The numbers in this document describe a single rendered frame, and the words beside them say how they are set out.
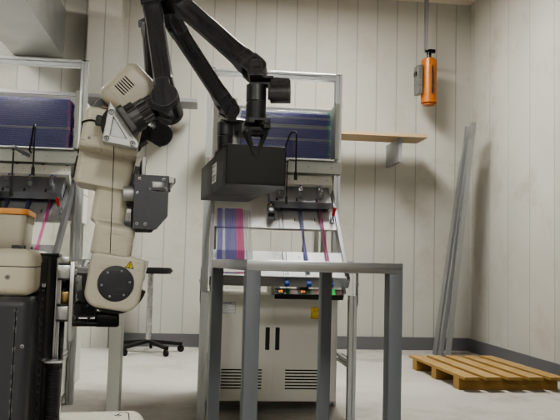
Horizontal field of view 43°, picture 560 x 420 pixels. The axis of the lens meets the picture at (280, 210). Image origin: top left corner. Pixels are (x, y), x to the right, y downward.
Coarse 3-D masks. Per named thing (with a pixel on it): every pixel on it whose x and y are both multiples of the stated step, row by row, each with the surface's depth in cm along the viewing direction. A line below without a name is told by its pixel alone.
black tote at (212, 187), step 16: (240, 144) 198; (224, 160) 200; (240, 160) 198; (256, 160) 199; (272, 160) 200; (208, 176) 232; (224, 176) 198; (240, 176) 197; (256, 176) 198; (272, 176) 200; (208, 192) 231; (224, 192) 224; (240, 192) 222; (256, 192) 221
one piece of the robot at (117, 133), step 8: (112, 104) 195; (112, 112) 195; (112, 120) 195; (120, 120) 195; (104, 128) 194; (112, 128) 195; (120, 128) 195; (128, 128) 195; (104, 136) 194; (112, 136) 195; (120, 136) 195; (128, 136) 195; (112, 144) 196; (120, 144) 194; (128, 144) 195; (136, 144) 195
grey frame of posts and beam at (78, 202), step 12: (84, 60) 396; (84, 72) 397; (84, 84) 395; (84, 96) 395; (84, 108) 394; (0, 156) 385; (24, 156) 386; (36, 156) 387; (48, 156) 387; (60, 156) 388; (72, 156) 389; (72, 240) 388; (72, 252) 388; (72, 348) 384; (72, 360) 384; (72, 372) 383; (72, 384) 383; (72, 396) 384
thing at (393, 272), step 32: (256, 288) 190; (320, 288) 264; (384, 288) 202; (256, 320) 189; (320, 320) 262; (384, 320) 201; (256, 352) 188; (320, 352) 261; (384, 352) 200; (256, 384) 188; (320, 384) 260; (384, 384) 199; (256, 416) 187; (320, 416) 259; (384, 416) 198
